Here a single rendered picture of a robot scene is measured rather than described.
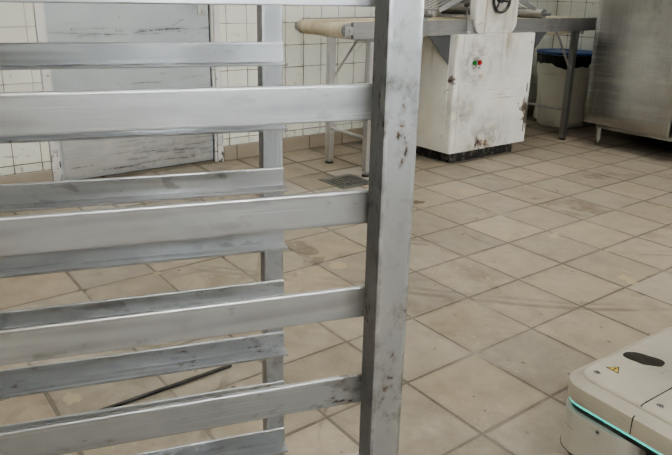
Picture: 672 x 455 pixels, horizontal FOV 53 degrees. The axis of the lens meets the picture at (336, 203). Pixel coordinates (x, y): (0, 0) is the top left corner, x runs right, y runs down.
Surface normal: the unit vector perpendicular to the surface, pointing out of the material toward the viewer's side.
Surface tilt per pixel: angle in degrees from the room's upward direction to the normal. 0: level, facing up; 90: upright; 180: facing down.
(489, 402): 0
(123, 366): 90
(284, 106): 90
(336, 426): 0
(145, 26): 90
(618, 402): 31
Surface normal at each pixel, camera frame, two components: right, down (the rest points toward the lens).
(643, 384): 0.02, -0.95
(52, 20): 0.60, 0.26
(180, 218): 0.31, 0.29
